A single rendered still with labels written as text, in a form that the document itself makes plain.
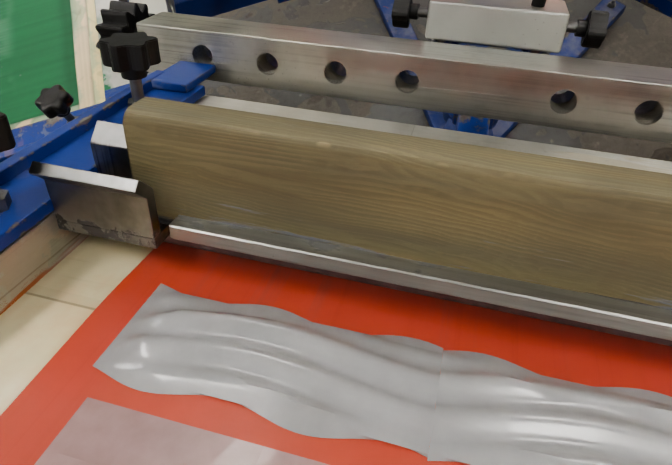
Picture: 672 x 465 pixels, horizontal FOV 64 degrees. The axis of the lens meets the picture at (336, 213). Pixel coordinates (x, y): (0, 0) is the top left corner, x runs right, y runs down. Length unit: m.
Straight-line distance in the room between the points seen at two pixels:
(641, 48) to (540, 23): 1.67
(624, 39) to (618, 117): 1.70
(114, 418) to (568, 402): 0.23
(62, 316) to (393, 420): 0.20
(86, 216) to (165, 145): 0.08
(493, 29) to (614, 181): 0.28
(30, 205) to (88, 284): 0.06
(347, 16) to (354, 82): 1.69
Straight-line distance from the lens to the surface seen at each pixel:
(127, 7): 0.63
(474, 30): 0.55
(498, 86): 0.51
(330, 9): 2.24
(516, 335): 0.34
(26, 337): 0.36
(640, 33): 2.25
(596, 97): 0.52
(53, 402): 0.32
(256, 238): 0.32
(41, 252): 0.39
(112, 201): 0.35
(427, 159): 0.28
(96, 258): 0.40
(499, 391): 0.31
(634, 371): 0.35
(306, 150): 0.29
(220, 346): 0.31
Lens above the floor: 1.55
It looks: 64 degrees down
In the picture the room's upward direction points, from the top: 15 degrees counter-clockwise
